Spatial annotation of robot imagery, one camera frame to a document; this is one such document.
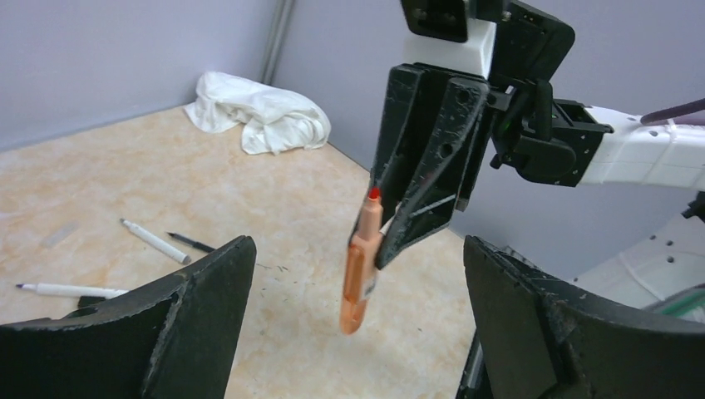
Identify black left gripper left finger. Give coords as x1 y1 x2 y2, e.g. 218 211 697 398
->
1 236 257 398

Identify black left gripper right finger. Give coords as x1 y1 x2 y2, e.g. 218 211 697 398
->
457 236 704 398

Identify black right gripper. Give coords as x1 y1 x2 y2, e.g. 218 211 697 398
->
370 1 611 269

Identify orange highlighter pen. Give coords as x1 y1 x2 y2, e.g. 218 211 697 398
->
339 187 383 335

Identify white purple-tip marker pen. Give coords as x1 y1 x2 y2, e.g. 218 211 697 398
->
15 283 128 299

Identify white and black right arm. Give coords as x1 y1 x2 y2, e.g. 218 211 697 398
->
343 1 704 305

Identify thin black pen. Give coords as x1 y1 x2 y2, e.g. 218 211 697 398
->
167 232 215 254

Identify white crumpled cloth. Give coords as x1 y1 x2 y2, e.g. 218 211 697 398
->
184 71 332 155

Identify aluminium corner post right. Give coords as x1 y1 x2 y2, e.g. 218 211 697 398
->
259 0 296 85

